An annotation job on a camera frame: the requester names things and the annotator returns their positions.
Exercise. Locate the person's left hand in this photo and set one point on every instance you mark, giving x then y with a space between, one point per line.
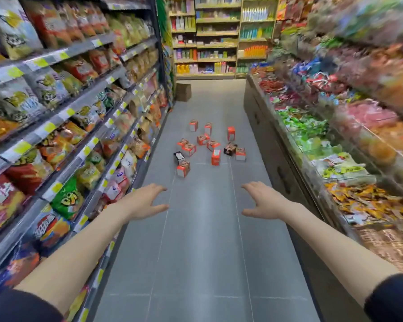
139 204

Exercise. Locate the person's right hand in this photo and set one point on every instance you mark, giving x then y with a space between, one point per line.
268 203

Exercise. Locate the person's left thumb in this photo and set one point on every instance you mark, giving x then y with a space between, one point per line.
158 209

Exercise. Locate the person's right thumb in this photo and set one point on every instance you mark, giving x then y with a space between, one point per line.
251 212

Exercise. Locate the person's right forearm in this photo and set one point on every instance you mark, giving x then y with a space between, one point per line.
335 251

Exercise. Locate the person's left forearm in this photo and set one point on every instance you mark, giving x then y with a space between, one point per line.
74 254

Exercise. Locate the small black box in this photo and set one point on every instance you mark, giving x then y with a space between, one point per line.
229 149
179 157

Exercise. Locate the candy display shelf unit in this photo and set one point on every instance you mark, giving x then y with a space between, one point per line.
288 164

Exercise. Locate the pile of small orange boxes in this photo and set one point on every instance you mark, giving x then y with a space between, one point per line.
216 156

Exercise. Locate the green snack bag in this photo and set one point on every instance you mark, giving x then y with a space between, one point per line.
67 199

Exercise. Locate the heap of green candy packets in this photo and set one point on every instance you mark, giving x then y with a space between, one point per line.
300 125

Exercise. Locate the heap of yellow orange candy packets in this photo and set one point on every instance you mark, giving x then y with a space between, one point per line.
366 202

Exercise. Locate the brown cardboard carton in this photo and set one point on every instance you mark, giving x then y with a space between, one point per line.
183 92

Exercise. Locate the row of yellow bottles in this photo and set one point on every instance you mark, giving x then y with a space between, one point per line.
183 69

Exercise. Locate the heap of pink candy packets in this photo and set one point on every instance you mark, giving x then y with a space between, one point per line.
371 113

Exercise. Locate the row of orange bottles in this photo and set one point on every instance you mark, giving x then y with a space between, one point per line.
256 51

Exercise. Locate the person's right dark sleeve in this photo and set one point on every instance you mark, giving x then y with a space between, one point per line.
394 300

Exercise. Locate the person's dark sleeve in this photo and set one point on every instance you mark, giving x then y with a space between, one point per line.
20 308
394 300

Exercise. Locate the person's left dark sleeve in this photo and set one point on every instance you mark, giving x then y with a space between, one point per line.
20 308

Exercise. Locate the wooden shelf unit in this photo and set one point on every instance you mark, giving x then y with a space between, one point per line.
218 38

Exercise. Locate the grey metal shelf unit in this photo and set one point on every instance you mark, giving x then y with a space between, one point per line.
84 46

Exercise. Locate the row of white yellow snack bags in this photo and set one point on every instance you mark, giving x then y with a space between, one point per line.
16 97

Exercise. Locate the row of yellow green snack bags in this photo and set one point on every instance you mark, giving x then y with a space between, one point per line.
129 28

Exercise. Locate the row of white bottles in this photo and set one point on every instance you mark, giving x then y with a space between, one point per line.
255 14

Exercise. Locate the row of red orange snack bags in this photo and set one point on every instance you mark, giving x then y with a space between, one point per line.
63 21

